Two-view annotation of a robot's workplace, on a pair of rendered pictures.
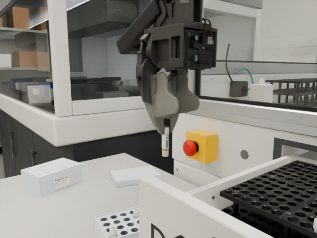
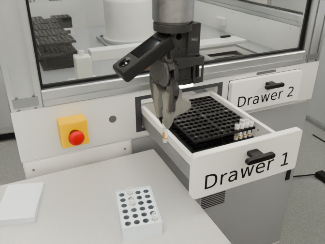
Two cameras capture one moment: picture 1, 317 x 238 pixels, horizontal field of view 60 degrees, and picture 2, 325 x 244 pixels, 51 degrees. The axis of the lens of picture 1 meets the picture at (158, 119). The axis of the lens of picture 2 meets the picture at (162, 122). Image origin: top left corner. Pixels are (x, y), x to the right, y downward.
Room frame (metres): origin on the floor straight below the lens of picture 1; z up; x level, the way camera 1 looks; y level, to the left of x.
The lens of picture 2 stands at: (0.27, 0.61, 1.31)
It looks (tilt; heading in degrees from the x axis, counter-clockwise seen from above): 27 degrees down; 283
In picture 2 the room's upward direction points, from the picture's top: straight up
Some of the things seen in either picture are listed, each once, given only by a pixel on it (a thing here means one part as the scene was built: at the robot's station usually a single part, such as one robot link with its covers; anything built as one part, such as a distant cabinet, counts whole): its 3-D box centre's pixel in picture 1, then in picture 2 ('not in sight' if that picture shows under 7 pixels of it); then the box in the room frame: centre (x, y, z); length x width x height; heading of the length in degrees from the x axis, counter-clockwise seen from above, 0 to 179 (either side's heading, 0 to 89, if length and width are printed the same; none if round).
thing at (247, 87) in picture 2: not in sight; (265, 91); (0.18, -0.51, 0.87); 0.29 x 0.02 x 0.11; 38
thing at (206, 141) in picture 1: (200, 145); (73, 131); (0.68, -0.11, 0.88); 0.07 x 0.05 x 0.07; 38
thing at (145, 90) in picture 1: (152, 72); (169, 89); (0.40, 0.01, 1.06); 0.05 x 0.02 x 0.09; 133
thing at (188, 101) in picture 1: (182, 103); (168, 101); (0.41, -0.04, 1.02); 0.06 x 0.03 x 0.09; 43
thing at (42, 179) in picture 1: (53, 175); not in sight; (0.70, 0.28, 0.79); 0.13 x 0.09 x 0.05; 143
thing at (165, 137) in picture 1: (165, 141); (165, 132); (0.41, -0.01, 0.96); 0.01 x 0.01 x 0.05
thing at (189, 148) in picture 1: (190, 148); (76, 137); (0.66, -0.08, 0.88); 0.04 x 0.03 x 0.04; 38
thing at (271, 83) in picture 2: not in sight; (272, 84); (0.16, -0.49, 0.91); 0.07 x 0.04 x 0.01; 38
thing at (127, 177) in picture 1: (135, 175); (20, 202); (0.74, 0.07, 0.77); 0.13 x 0.09 x 0.02; 111
